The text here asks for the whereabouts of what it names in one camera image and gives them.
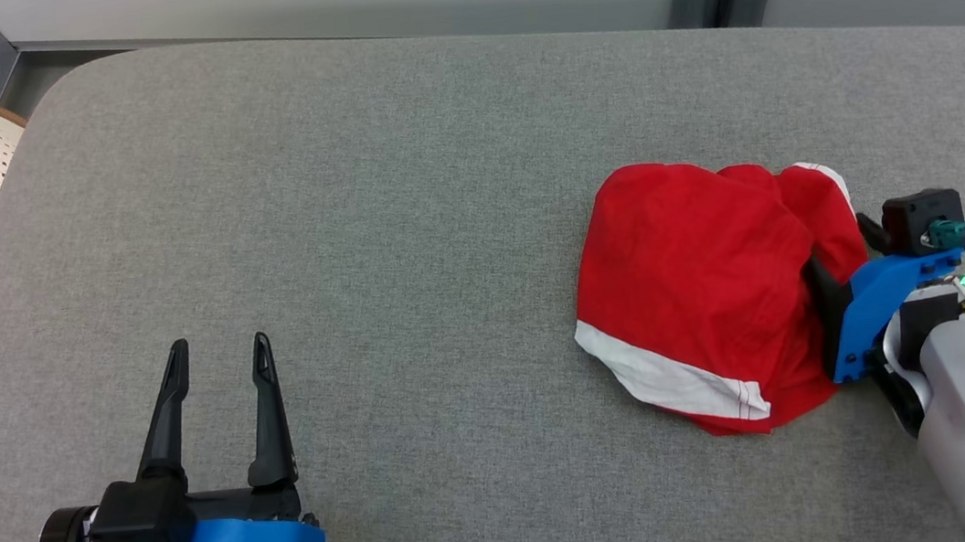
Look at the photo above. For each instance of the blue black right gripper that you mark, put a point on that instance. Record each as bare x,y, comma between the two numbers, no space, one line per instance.
873,306

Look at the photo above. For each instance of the red shorts white trim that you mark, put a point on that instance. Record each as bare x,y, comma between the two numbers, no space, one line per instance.
687,283

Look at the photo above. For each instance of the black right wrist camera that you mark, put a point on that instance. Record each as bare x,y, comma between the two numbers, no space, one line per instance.
918,217

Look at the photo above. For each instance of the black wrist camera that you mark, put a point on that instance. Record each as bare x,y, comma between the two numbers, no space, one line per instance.
141,525
918,217

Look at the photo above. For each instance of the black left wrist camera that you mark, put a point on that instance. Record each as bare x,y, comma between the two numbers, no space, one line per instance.
141,525

